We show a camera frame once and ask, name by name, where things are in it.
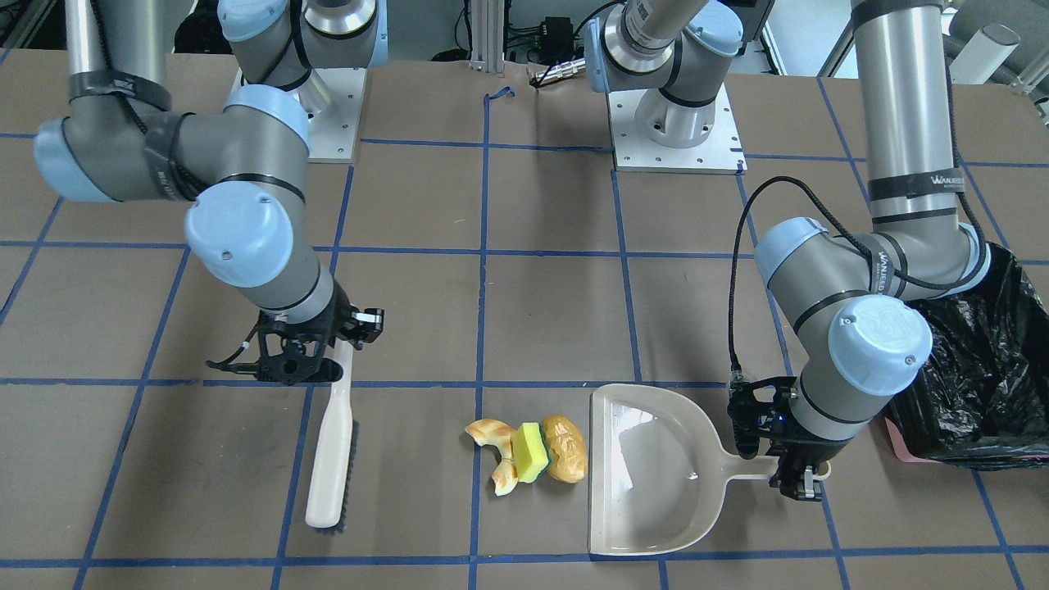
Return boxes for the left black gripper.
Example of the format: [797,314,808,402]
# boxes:
[728,373,847,502]

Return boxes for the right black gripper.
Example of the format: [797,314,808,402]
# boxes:
[206,285,385,386]

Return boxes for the beige plastic dustpan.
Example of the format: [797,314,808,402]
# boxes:
[588,383,831,559]

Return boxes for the white hand brush black bristles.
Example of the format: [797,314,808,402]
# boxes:
[305,340,355,533]

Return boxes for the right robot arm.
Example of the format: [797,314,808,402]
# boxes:
[34,1,387,385]

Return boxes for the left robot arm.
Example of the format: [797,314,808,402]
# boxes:
[582,1,990,501]

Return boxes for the pink bin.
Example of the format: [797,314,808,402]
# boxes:
[881,416,951,466]

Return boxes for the black trash bag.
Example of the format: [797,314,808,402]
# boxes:
[889,245,1048,470]

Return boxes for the croissant bread toy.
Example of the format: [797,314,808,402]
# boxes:
[465,418,520,497]

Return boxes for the yellow potato toy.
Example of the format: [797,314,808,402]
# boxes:
[541,414,588,484]

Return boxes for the yellow green sponge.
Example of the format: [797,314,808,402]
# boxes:
[511,422,548,484]

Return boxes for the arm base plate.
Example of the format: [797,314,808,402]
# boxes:
[607,86,748,175]
[234,67,367,164]

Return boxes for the aluminium frame post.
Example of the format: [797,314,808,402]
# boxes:
[467,0,508,77]

